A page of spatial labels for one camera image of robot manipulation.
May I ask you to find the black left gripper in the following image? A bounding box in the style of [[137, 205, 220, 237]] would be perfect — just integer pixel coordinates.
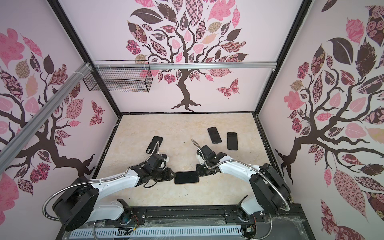
[[151, 168, 176, 183]]

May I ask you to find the pink phone case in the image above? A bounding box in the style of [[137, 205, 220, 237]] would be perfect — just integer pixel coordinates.
[[175, 171, 199, 185]]

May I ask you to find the dark smartphone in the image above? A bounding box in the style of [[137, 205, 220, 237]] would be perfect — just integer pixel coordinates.
[[207, 127, 222, 144]]

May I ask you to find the right flexible metal conduit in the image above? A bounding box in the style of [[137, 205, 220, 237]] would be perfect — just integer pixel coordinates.
[[191, 138, 291, 212]]

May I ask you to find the flexible metal conduit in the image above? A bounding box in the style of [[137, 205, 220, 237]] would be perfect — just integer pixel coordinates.
[[41, 140, 161, 223], [191, 138, 291, 212]]

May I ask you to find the silver aluminium crossbar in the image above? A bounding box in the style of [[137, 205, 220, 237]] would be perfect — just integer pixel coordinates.
[[94, 62, 277, 70]]

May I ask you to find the left flexible metal conduit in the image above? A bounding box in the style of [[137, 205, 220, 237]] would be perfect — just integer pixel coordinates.
[[41, 140, 161, 223]]

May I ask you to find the silver aluminium side bar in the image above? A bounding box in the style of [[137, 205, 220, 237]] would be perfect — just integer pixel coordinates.
[[1, 63, 92, 173]]

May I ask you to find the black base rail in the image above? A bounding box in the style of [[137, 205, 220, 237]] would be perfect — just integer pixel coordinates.
[[57, 204, 315, 240]]

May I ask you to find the white slotted cable duct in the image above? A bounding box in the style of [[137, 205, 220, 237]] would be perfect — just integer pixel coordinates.
[[66, 226, 243, 240]]

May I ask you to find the black wire basket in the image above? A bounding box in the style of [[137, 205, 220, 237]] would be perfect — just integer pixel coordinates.
[[83, 60, 154, 93]]

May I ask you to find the black right corner post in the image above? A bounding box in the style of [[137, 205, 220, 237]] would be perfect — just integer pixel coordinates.
[[254, 0, 313, 116]]

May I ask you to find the black corner frame post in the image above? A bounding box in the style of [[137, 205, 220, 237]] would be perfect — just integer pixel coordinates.
[[47, 0, 122, 118]]

